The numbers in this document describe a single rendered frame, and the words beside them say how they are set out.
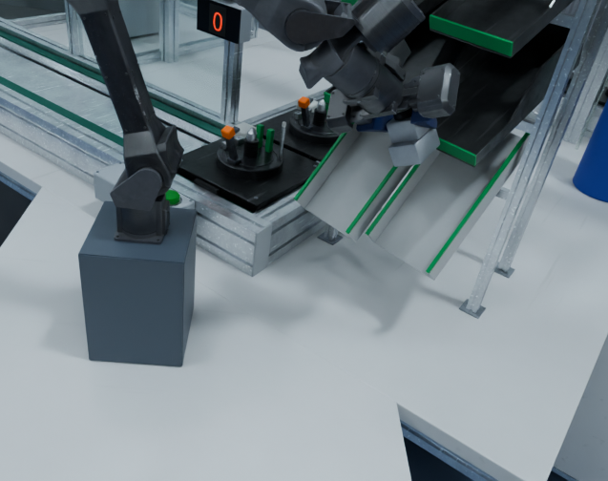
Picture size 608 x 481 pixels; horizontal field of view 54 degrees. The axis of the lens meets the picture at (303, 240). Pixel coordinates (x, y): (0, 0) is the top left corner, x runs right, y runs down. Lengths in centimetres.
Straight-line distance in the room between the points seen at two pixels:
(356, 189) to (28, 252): 61
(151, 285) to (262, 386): 23
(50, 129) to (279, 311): 69
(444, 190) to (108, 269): 56
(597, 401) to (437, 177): 90
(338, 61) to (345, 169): 42
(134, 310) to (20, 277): 32
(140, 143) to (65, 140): 66
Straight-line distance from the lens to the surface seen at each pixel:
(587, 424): 181
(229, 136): 116
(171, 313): 87
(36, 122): 149
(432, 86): 75
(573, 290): 133
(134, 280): 84
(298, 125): 142
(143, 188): 79
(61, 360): 97
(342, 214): 105
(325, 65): 71
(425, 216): 102
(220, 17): 135
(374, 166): 107
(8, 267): 117
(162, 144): 77
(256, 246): 107
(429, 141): 84
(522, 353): 112
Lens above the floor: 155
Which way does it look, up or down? 34 degrees down
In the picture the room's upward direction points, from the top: 9 degrees clockwise
